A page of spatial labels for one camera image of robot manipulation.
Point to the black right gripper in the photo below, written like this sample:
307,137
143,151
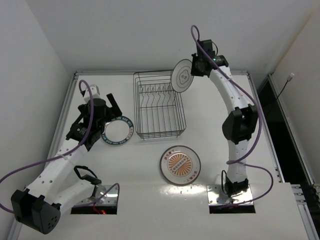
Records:
195,66

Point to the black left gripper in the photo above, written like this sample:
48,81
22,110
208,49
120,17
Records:
110,110

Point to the white plate with grey motif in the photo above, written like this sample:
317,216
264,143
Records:
181,77

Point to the orange sunburst plate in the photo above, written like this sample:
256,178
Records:
180,165

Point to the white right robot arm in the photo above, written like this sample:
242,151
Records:
242,117

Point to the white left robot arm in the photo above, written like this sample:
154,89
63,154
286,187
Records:
42,203

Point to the blue rimmed white plate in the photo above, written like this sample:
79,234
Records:
118,131

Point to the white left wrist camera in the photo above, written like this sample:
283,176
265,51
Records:
95,92

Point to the black wire dish rack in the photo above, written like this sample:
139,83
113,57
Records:
158,109

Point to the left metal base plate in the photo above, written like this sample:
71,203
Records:
103,195

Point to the metal base plate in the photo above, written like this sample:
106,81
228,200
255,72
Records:
103,195
217,198

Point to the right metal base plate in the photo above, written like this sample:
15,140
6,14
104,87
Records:
217,198

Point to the aluminium frame rail right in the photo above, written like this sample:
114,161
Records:
293,166

